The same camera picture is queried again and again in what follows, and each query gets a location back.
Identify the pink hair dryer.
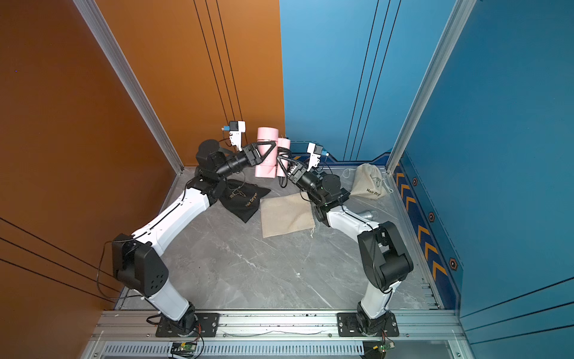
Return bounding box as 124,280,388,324
255,127,291,179

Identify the black cloth bag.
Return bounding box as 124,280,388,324
219,179,271,223

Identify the beige drawstring bag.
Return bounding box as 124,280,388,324
260,194,315,238
342,163,394,200

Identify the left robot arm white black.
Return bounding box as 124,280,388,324
111,139,276,336

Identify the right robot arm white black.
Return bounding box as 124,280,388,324
279,159,414,337

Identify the silver cylinder flashlight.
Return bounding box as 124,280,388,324
359,210,379,221

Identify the green circuit board right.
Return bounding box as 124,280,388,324
372,342,396,358

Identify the green circuit board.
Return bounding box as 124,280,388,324
372,342,396,358
170,342,199,358

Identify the green circuit board left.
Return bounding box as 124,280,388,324
170,342,199,358

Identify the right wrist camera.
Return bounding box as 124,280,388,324
307,142,329,171

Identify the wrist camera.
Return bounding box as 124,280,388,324
307,142,329,171
222,121,246,151

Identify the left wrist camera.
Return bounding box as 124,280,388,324
222,121,246,151

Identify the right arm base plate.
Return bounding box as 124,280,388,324
336,311,400,337

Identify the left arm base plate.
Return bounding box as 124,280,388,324
155,312,220,338

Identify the aluminium front rail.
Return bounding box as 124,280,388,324
90,310,466,342

